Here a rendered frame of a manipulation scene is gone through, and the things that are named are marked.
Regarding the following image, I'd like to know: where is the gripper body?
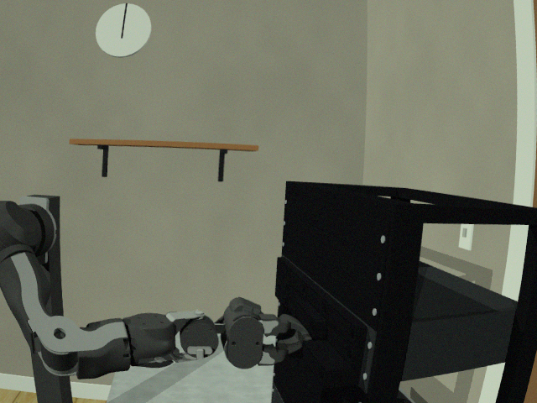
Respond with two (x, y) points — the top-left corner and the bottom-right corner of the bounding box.
(214, 297), (264, 369)

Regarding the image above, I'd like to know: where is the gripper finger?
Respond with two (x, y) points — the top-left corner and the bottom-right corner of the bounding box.
(258, 332), (303, 366)
(259, 314), (312, 341)

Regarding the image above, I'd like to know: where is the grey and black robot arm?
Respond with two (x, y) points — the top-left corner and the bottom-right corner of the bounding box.
(0, 196), (219, 379)

